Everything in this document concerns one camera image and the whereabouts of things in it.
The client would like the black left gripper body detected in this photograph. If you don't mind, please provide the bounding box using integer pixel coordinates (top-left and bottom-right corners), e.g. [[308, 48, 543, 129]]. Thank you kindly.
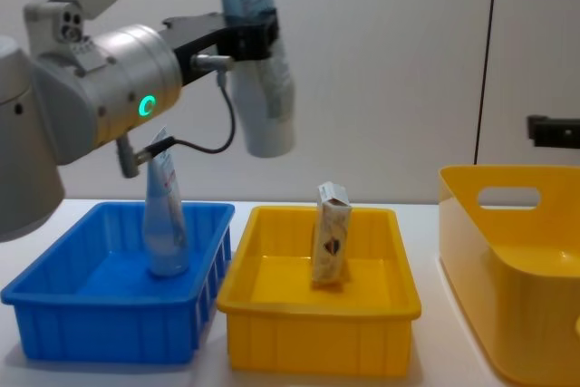
[[158, 12, 228, 88]]

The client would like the white and teal cosmetic tube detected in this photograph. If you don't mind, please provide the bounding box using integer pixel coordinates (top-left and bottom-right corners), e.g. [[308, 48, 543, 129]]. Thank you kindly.
[[214, 0, 298, 159]]

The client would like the pale blue cosmetic tube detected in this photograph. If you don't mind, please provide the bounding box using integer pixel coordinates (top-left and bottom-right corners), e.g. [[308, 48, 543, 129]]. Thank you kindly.
[[141, 126, 192, 277]]

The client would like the cream patterned carton box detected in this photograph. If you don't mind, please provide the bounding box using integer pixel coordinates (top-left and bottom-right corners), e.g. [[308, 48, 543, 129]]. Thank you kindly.
[[310, 181, 353, 291]]

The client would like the yellow plastic bin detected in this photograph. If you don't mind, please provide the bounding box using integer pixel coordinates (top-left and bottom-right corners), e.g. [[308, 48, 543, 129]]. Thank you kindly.
[[216, 205, 423, 378]]

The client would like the blue plastic bin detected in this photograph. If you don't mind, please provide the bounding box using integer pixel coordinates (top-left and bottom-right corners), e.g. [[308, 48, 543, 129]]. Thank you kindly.
[[0, 199, 237, 365]]

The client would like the thin dark gripper cable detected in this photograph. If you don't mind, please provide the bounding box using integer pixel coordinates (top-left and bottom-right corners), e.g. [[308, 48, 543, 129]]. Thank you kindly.
[[135, 53, 237, 163]]

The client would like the black wall bracket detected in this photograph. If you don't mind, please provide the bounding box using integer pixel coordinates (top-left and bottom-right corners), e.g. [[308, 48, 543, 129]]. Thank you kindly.
[[527, 114, 580, 150]]

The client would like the yellow plastic basket with handle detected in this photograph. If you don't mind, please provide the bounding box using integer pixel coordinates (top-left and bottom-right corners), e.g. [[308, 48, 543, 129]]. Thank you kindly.
[[437, 164, 580, 387]]

